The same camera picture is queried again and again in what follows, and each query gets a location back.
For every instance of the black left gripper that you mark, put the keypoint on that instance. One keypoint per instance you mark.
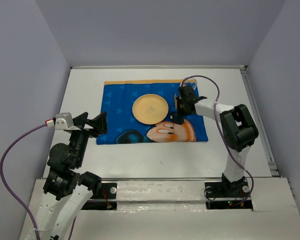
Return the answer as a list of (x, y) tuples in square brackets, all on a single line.
[(100, 122)]

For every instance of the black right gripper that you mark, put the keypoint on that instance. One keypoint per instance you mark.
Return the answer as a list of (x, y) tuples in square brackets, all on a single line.
[(180, 112)]

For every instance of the clear plastic drinking glass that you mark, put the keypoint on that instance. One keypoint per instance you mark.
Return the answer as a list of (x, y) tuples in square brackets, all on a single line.
[(189, 81)]

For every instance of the beige round plate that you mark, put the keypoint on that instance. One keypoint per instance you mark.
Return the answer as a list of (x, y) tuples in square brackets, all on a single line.
[(150, 109)]

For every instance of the blue cartoon placemat cloth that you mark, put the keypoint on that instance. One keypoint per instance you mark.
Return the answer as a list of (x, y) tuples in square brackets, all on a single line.
[(117, 100)]

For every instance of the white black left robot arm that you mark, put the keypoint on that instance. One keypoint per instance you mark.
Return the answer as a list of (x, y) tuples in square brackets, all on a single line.
[(66, 191)]

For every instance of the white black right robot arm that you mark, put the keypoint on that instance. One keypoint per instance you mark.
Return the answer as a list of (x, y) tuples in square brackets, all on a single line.
[(238, 132)]

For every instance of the white front cover board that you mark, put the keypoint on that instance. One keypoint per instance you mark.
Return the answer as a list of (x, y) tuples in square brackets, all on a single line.
[(177, 210)]

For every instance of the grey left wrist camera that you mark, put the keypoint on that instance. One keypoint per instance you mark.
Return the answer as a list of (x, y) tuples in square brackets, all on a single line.
[(62, 121)]

